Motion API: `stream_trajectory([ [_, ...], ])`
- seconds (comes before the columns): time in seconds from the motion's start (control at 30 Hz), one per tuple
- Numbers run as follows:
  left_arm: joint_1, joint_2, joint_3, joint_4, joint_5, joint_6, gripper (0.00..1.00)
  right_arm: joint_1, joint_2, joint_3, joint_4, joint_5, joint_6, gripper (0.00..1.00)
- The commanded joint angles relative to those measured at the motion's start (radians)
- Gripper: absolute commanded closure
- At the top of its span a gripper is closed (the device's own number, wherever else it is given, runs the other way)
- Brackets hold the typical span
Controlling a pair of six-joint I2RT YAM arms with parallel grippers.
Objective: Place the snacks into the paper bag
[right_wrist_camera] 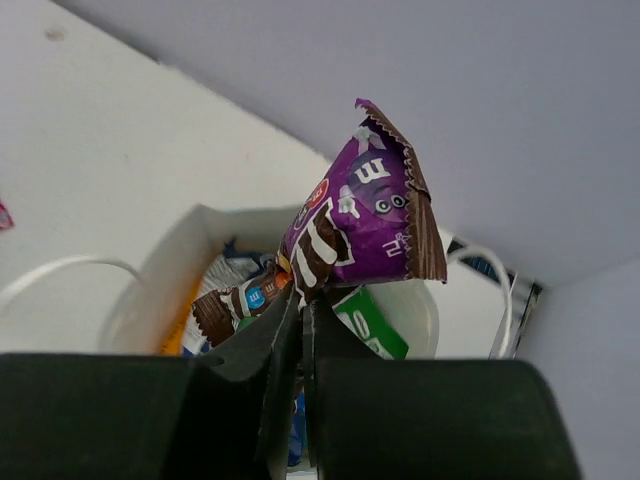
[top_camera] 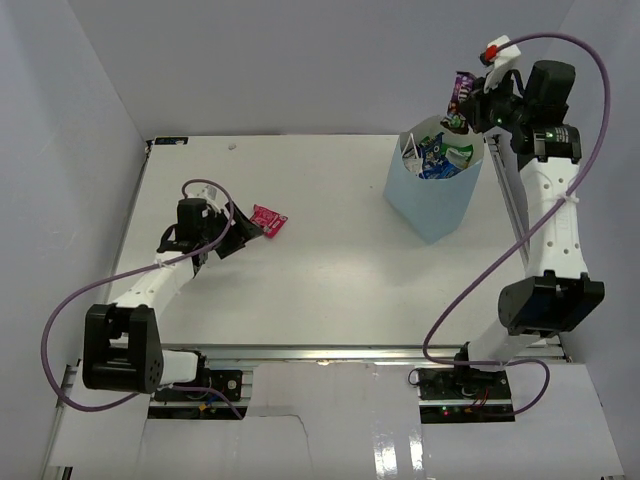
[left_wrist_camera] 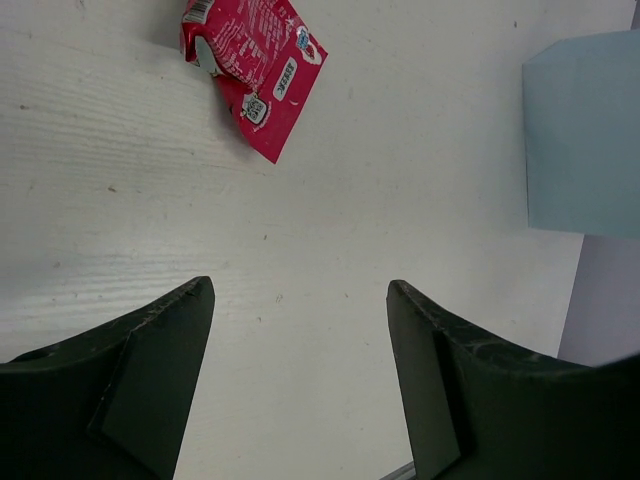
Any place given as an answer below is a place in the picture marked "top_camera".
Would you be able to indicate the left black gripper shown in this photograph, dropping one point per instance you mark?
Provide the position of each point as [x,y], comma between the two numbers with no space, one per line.
[236,232]

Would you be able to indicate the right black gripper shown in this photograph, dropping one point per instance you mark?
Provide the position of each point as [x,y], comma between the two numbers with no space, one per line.
[476,104]

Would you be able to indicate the purple M&M's packet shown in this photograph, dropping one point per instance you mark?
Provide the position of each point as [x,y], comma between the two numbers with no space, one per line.
[454,120]

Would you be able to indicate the pink candy packet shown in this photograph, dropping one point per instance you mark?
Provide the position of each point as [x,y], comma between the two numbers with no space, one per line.
[271,222]

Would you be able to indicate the green Fox's candy packet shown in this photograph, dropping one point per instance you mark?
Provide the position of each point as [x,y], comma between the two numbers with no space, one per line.
[458,156]

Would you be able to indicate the blue chips bag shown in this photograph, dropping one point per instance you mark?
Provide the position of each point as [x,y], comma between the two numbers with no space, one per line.
[437,158]

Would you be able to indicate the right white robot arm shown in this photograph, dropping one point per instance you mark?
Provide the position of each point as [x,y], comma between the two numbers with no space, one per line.
[557,292]

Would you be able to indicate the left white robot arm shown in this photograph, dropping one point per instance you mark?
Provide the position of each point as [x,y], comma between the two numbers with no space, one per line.
[122,346]

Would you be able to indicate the light blue paper bag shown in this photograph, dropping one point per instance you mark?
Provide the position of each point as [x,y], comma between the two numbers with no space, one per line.
[434,208]

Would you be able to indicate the white front cover board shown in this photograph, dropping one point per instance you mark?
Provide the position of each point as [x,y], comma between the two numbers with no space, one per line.
[348,421]

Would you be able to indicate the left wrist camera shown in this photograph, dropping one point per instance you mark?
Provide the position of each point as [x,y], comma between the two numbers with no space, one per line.
[209,193]

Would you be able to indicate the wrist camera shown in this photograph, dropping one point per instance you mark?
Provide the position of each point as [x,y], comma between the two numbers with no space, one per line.
[499,57]
[209,193]

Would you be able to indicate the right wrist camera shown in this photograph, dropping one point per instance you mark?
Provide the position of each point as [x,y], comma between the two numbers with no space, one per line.
[499,57]

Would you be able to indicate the aluminium table frame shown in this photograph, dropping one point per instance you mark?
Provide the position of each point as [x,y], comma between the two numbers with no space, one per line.
[347,281]

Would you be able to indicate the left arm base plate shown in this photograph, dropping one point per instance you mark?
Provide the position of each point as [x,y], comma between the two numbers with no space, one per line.
[228,382]

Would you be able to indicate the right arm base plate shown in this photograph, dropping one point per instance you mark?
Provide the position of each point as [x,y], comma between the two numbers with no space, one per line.
[435,385]

